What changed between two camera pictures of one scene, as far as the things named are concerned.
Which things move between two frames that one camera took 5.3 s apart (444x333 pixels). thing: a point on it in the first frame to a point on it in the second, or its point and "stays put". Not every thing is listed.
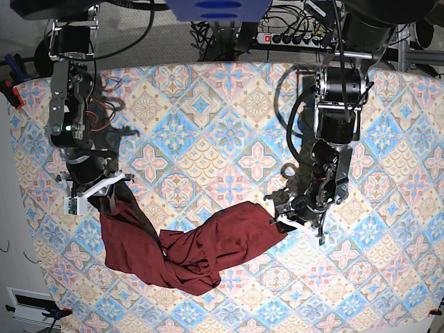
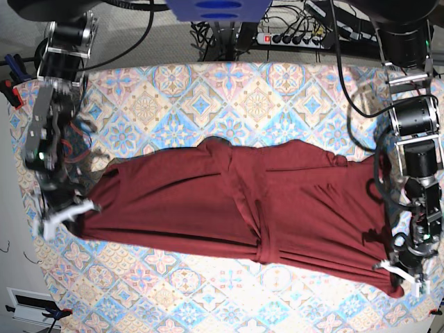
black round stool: (43, 64) stays put
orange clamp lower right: (435, 311) stays put
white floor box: (30, 304) stays put
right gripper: (301, 208) to (407, 261)
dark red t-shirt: (189, 259) to (289, 205)
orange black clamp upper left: (11, 94) stays put
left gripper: (90, 173) to (60, 200)
